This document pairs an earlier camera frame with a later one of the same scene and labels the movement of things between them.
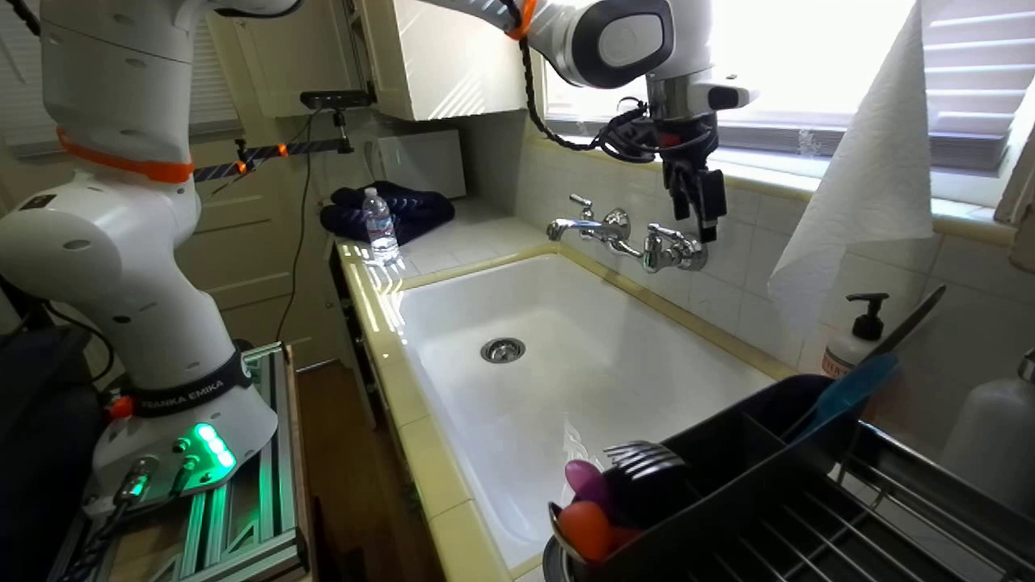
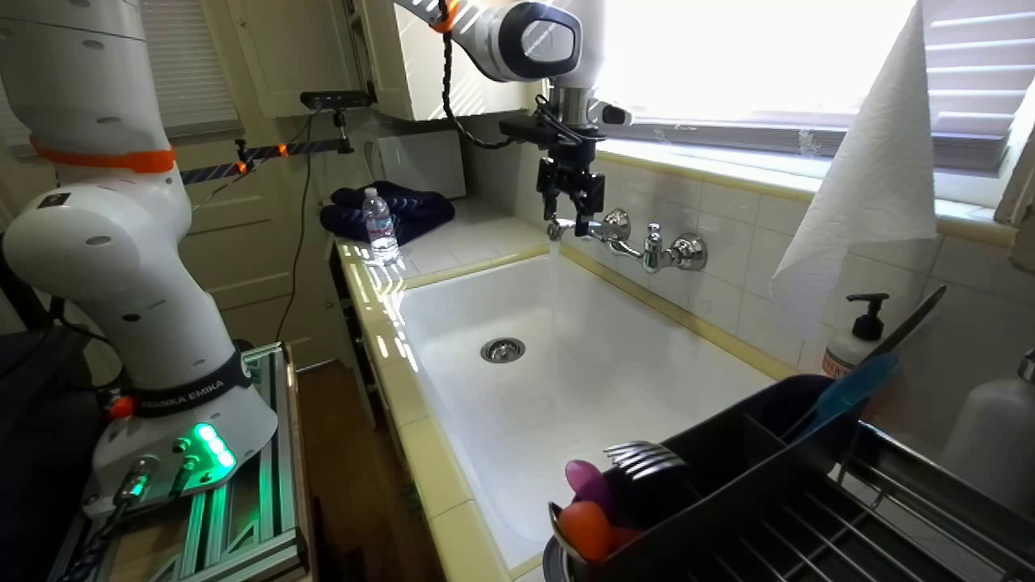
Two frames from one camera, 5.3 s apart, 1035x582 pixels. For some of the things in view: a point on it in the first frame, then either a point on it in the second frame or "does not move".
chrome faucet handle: [675, 247] does not move
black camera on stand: [340, 99] does not move
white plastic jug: [992, 437] does not move
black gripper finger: [714, 201] -> [591, 198]
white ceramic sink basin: [536, 366] does not move
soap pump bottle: [865, 334] does not move
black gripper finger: [682, 191] -> [551, 195]
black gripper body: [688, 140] -> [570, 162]
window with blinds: [813, 71] does not move
